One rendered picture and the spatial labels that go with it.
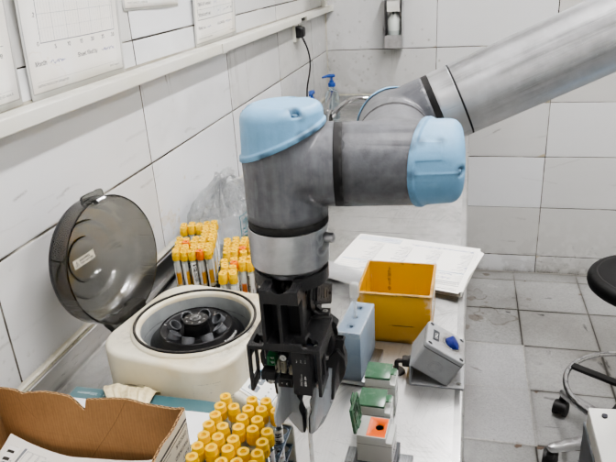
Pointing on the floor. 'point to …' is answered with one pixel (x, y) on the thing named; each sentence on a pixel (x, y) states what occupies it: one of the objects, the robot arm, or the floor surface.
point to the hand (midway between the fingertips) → (308, 417)
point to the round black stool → (597, 272)
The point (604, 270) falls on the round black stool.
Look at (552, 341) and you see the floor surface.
